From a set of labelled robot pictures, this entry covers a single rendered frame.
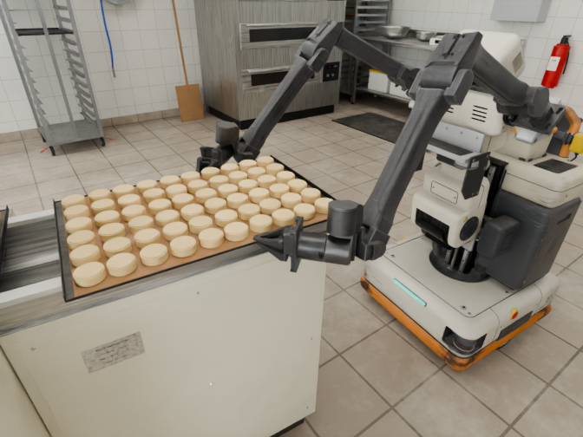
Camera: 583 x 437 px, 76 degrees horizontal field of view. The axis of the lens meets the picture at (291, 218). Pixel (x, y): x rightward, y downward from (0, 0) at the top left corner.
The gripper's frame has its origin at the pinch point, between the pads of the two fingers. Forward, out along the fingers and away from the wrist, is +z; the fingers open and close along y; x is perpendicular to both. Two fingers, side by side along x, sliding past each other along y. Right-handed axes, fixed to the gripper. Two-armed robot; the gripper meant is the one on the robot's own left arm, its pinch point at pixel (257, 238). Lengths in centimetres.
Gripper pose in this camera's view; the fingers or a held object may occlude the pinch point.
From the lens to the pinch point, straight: 79.2
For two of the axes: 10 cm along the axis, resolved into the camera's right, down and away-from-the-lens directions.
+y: 0.0, 8.6, 5.0
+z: -9.7, -1.2, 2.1
